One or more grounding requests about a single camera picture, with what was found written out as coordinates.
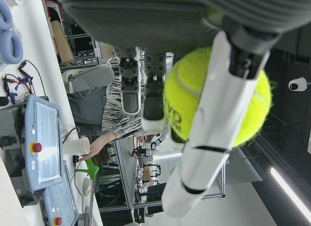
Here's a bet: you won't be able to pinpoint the person's bare hand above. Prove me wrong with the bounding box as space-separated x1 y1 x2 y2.
81 138 104 161

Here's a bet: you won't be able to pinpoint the grey and white robot hand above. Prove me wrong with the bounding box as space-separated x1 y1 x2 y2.
52 0 311 218

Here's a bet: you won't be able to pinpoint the white paper cup stack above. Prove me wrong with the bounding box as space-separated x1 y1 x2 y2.
63 137 91 155

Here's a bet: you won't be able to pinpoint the yellow-green tennis ball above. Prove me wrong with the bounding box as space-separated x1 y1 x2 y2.
162 46 273 149

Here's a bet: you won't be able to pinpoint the person's bare forearm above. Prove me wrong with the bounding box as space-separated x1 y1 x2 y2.
97 130 117 149

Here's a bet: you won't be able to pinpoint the green plastic clamp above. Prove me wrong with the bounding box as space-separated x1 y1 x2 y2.
75 159 100 180

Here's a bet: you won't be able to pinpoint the person in black-white sweater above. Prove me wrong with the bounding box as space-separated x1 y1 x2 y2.
68 77 171 140

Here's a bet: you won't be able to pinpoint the thin metal rod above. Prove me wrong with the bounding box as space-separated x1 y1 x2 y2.
89 177 96 226

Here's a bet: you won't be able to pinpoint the grey office chair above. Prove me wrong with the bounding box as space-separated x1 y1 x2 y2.
62 64 115 93

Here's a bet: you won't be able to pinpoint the black monitor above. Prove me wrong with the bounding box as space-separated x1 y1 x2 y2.
146 183 167 216

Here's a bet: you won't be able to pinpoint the brown cardboard sheet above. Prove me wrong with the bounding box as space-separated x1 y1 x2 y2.
51 20 75 64

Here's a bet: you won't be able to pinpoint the red and white rack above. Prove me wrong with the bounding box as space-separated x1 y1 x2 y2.
43 0 64 59

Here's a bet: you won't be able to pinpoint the blue over-ear headphones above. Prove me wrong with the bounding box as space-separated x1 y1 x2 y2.
0 0 24 65

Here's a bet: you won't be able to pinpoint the ceiling light strip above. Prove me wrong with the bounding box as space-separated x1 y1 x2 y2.
270 167 311 221

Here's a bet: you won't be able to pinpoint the red and brown pendant wires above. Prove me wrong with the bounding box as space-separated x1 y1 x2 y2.
61 127 79 143

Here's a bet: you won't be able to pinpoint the black cable from switch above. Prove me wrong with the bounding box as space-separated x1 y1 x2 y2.
73 162 86 213

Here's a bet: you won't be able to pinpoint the black cable with clips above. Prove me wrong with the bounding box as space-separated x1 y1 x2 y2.
17 60 47 98

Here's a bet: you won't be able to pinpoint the red and blue wire bundle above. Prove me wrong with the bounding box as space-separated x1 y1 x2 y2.
1 74 34 97

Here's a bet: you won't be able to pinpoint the aluminium profile frame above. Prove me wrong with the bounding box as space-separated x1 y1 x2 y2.
201 153 231 200

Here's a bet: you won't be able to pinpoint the white security camera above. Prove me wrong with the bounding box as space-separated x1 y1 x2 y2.
288 76 308 92

